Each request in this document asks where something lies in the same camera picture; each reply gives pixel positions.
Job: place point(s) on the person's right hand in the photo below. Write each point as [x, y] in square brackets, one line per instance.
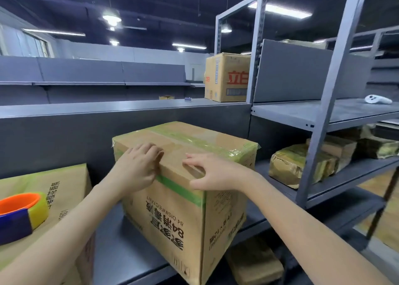
[224, 175]

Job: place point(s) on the person's left hand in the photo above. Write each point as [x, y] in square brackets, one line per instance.
[134, 169]

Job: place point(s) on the person's right thumb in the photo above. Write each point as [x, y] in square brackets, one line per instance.
[201, 184]

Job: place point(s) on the person's left fingers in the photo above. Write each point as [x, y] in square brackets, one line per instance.
[154, 152]

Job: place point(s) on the cardboard box with green tape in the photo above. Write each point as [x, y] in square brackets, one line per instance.
[180, 219]

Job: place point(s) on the person's right forearm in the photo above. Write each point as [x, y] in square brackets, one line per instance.
[311, 231]

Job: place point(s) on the person's left forearm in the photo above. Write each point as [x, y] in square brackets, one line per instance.
[62, 228]

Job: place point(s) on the small yellow box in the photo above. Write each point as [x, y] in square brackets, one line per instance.
[166, 97]

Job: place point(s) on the large cardboard box black print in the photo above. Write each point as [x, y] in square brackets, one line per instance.
[67, 188]

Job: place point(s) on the cardboard box with red print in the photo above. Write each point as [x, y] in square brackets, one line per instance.
[226, 76]

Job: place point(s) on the ceiling tube light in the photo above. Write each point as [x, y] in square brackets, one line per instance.
[53, 32]
[280, 10]
[188, 46]

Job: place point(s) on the orange yellow blue tape dispenser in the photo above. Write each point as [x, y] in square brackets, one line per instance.
[21, 214]

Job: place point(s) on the grey metal shelf rack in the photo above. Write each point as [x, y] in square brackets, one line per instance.
[336, 60]

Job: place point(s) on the white handheld controller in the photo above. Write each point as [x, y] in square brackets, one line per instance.
[377, 99]

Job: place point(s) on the grey long wall shelving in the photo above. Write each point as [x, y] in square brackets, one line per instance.
[93, 73]

